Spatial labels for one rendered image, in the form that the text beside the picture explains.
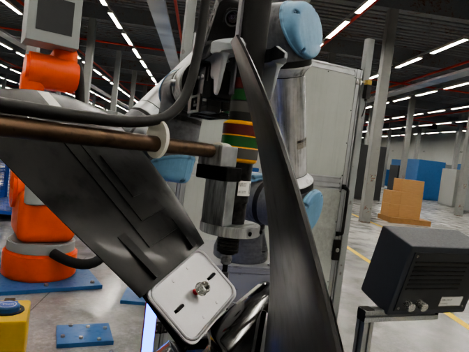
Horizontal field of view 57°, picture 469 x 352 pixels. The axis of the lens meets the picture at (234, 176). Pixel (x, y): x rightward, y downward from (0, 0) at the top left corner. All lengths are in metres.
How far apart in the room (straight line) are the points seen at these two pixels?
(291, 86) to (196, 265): 0.60
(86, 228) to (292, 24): 0.64
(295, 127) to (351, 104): 1.83
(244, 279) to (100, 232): 0.77
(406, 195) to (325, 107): 10.35
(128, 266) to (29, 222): 3.82
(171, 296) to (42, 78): 3.99
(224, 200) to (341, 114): 2.33
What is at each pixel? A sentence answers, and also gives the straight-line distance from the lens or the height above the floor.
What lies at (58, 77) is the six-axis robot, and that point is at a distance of 4.35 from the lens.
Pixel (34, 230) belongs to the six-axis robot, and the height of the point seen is 0.50.
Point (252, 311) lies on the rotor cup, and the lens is 0.42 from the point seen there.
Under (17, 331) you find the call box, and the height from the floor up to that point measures 1.05.
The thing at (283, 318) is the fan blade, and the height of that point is 1.33.
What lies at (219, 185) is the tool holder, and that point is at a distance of 0.46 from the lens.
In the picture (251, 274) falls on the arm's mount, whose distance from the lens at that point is 1.13.
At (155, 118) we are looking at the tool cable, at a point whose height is 1.41.
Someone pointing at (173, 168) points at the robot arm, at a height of 1.35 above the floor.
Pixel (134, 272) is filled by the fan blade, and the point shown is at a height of 1.28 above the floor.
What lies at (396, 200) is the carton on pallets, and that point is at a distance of 12.84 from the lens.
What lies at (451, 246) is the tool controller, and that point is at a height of 1.23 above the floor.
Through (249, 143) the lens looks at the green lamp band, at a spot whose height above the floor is 1.40.
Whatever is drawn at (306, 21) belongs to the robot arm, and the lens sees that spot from 0.94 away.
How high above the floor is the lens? 1.39
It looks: 3 degrees down
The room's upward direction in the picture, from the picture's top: 7 degrees clockwise
